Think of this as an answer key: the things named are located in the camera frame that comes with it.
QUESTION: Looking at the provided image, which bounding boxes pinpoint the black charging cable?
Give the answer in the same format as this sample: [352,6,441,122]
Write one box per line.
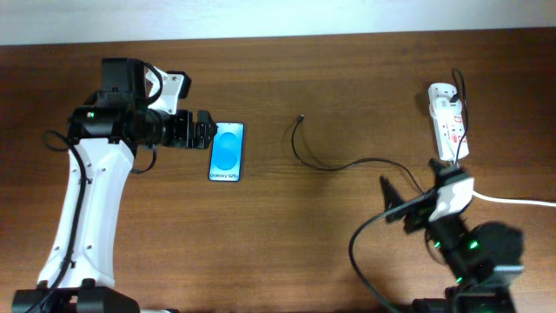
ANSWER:
[291,68,470,195]

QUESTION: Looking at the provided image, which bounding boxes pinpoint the blue Galaxy smartphone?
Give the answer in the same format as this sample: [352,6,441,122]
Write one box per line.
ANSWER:
[208,122,244,182]

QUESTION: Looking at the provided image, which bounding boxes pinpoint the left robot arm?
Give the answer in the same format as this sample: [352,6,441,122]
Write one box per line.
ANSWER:
[11,57,217,312]

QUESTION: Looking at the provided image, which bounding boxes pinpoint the white power strip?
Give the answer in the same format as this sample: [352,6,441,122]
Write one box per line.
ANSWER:
[427,83,469,162]

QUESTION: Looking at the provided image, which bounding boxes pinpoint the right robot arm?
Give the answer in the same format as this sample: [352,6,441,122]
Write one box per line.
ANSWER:
[380,159,524,313]

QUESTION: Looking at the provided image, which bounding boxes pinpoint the white USB charger plug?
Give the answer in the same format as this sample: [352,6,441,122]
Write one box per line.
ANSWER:
[429,97,462,118]

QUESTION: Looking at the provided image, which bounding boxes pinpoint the white power strip cord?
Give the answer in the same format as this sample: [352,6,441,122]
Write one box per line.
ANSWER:
[453,159,556,208]

